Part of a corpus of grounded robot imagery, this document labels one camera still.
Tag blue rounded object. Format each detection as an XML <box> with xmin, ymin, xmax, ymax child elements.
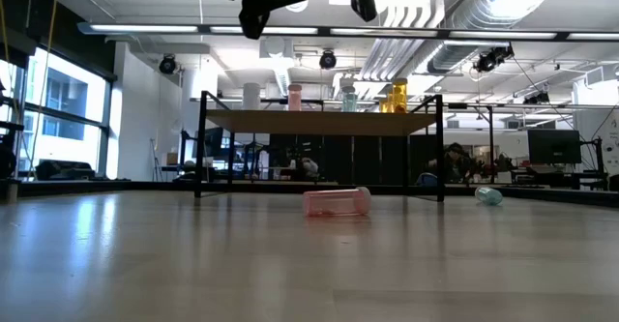
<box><xmin>416</xmin><ymin>171</ymin><xmax>439</xmax><ymax>189</ymax></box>

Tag black round ceiling lamp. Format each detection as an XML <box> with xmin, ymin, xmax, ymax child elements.
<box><xmin>318</xmin><ymin>48</ymin><xmax>339</xmax><ymax>71</ymax></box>
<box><xmin>158</xmin><ymin>53</ymin><xmax>178</xmax><ymax>75</ymax></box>

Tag black computer monitor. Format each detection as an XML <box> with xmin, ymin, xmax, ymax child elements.
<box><xmin>526</xmin><ymin>128</ymin><xmax>583</xmax><ymax>165</ymax></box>

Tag black track spotlights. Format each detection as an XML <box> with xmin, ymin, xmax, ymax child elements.
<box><xmin>523</xmin><ymin>88</ymin><xmax>553</xmax><ymax>106</ymax></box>
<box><xmin>472</xmin><ymin>44</ymin><xmax>516</xmax><ymax>74</ymax></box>

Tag black partition panels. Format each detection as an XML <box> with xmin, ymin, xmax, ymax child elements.
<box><xmin>268</xmin><ymin>132</ymin><xmax>439</xmax><ymax>187</ymax></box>

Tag large orange pill bottle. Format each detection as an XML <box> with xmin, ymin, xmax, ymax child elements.
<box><xmin>392</xmin><ymin>76</ymin><xmax>409</xmax><ymax>115</ymax></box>

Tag dark monitor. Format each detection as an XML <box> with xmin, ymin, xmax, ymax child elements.
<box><xmin>203</xmin><ymin>127</ymin><xmax>226</xmax><ymax>160</ymax></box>

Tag silver ventilation duct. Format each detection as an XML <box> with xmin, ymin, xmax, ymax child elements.
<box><xmin>427</xmin><ymin>0</ymin><xmax>562</xmax><ymax>74</ymax></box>

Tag wooden shelf black metal frame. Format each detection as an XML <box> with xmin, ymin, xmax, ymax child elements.
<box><xmin>192</xmin><ymin>89</ymin><xmax>445</xmax><ymax>203</ymax></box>

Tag black aluminium rig frame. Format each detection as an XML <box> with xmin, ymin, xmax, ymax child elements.
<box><xmin>0</xmin><ymin>121</ymin><xmax>619</xmax><ymax>203</ymax></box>

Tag person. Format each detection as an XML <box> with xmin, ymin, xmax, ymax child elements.
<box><xmin>289</xmin><ymin>155</ymin><xmax>320</xmax><ymax>182</ymax></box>
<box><xmin>437</xmin><ymin>141</ymin><xmax>480</xmax><ymax>184</ymax></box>

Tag yellow cable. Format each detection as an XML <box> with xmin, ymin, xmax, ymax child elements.
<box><xmin>26</xmin><ymin>0</ymin><xmax>62</xmax><ymax>181</ymax></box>

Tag black sofa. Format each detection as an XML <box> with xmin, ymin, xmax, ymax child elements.
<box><xmin>36</xmin><ymin>159</ymin><xmax>97</xmax><ymax>182</ymax></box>

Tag small teal pill bottle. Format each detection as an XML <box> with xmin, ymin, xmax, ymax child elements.
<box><xmin>340</xmin><ymin>85</ymin><xmax>359</xmax><ymax>113</ymax></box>
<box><xmin>474</xmin><ymin>185</ymin><xmax>504</xmax><ymax>207</ymax></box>

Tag clear bottle white cap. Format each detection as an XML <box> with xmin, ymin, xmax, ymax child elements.
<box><xmin>242</xmin><ymin>82</ymin><xmax>262</xmax><ymax>112</ymax></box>

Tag long overhead light bar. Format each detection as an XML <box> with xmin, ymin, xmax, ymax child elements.
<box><xmin>76</xmin><ymin>20</ymin><xmax>619</xmax><ymax>43</ymax></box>

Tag pink pill bottle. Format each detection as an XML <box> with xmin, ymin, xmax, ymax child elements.
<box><xmin>302</xmin><ymin>186</ymin><xmax>373</xmax><ymax>218</ymax></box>
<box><xmin>287</xmin><ymin>83</ymin><xmax>304</xmax><ymax>112</ymax></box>

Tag large window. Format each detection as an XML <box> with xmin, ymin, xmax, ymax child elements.
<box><xmin>0</xmin><ymin>45</ymin><xmax>115</xmax><ymax>181</ymax></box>

